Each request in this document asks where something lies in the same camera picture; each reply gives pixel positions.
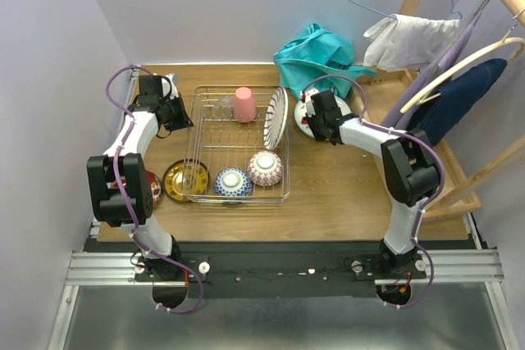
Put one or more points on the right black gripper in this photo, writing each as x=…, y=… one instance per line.
x=317, y=135

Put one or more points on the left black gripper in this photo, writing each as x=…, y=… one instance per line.
x=183, y=113

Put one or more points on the white blue striped plate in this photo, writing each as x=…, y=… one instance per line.
x=275, y=119

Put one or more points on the clear glass cup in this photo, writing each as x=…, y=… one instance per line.
x=223, y=108

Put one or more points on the gold black plate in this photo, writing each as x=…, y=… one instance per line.
x=184, y=178

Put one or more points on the wire dish rack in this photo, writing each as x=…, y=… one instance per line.
x=220, y=144

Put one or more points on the pink plastic cup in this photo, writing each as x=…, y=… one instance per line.
x=244, y=108

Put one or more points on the red white patterned bowl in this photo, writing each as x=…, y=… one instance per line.
x=265, y=169

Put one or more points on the blue patterned bowl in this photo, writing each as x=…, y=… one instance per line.
x=233, y=184

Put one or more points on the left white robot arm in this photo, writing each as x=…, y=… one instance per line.
x=119, y=186

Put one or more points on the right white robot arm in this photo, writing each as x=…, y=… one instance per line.
x=411, y=169

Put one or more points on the teal cloth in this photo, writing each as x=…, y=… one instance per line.
x=317, y=52

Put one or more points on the red floral bowl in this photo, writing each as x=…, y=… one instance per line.
x=156, y=187

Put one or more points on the cream plastic hanger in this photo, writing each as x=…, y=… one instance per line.
x=422, y=96

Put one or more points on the white garment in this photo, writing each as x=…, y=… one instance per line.
x=401, y=41

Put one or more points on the navy garment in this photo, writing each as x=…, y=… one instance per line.
x=437, y=117

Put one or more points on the purple garment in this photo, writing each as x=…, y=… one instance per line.
x=394, y=118

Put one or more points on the grey metal hanger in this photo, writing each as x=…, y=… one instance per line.
x=479, y=11

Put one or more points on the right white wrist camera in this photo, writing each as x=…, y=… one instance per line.
x=305, y=110

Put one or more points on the wooden clothes rack frame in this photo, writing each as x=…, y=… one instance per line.
x=459, y=194

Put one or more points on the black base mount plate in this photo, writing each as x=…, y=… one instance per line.
x=327, y=269

